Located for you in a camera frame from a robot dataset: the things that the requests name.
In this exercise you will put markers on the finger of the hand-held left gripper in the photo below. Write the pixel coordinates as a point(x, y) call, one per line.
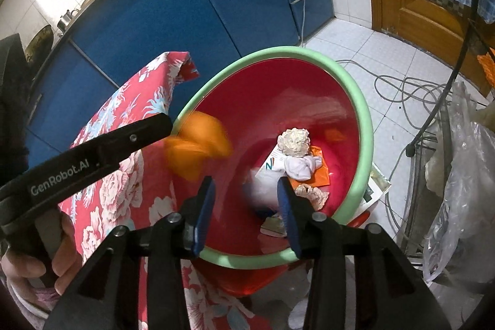
point(135, 138)

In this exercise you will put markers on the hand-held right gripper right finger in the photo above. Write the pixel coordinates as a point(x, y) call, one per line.
point(288, 214)

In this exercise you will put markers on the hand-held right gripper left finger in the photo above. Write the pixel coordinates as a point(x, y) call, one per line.
point(203, 214)

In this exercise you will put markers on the small white blue packet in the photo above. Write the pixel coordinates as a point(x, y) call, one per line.
point(261, 192)

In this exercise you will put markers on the white knotted cloth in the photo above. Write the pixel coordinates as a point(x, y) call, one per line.
point(303, 167)

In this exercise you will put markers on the orange cloth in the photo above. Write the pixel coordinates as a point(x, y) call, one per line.
point(197, 148)

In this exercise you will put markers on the beige paper ball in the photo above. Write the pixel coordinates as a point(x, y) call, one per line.
point(294, 142)

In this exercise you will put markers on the red bin with green rim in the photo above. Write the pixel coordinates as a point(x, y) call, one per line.
point(270, 102)

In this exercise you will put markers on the person's left hand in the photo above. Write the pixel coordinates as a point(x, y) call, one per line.
point(67, 256)

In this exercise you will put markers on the orange packet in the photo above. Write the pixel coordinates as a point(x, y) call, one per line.
point(319, 171)

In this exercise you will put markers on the white printed packet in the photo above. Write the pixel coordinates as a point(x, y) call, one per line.
point(270, 163)

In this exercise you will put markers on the red floral tablecloth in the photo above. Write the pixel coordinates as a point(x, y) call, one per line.
point(135, 198)

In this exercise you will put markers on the cardboard box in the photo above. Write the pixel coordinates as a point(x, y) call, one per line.
point(377, 187)

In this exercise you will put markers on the blue kitchen cabinet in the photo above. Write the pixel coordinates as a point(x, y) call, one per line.
point(154, 24)

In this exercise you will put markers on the dark wok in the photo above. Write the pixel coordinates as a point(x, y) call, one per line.
point(38, 42)

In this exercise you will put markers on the metal kettle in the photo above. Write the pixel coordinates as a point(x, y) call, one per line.
point(69, 18)

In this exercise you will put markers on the clear plastic bag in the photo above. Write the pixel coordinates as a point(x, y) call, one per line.
point(464, 179)

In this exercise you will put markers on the wooden door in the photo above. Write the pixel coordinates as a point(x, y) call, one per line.
point(410, 5)

